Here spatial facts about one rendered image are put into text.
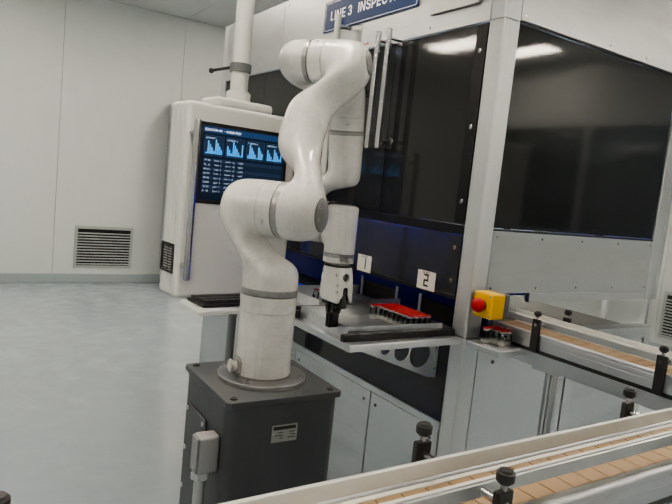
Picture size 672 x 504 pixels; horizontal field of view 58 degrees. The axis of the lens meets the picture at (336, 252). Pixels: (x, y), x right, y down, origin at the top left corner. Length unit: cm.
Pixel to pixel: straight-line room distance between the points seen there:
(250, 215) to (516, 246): 95
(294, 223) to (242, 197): 13
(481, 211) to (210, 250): 112
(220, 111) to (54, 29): 467
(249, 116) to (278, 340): 137
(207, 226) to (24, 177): 456
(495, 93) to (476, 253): 46
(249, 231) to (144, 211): 583
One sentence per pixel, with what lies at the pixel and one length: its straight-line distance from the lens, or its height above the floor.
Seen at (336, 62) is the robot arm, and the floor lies 156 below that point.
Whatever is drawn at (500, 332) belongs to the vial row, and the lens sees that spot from 182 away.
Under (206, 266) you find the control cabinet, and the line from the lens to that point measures 244.
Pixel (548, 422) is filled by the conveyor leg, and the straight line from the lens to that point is 188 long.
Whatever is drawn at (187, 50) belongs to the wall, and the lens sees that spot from 729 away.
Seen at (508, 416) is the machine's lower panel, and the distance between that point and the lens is 210.
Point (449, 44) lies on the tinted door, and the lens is 203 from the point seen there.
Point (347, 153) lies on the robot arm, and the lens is 157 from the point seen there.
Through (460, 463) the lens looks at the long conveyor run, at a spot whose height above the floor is 96.
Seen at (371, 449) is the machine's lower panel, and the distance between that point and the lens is 226.
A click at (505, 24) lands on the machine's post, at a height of 178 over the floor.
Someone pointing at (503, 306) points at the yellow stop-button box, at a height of 100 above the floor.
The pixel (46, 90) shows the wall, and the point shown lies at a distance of 689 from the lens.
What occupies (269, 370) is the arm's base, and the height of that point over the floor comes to 89.
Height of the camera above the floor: 128
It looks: 6 degrees down
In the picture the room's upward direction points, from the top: 6 degrees clockwise
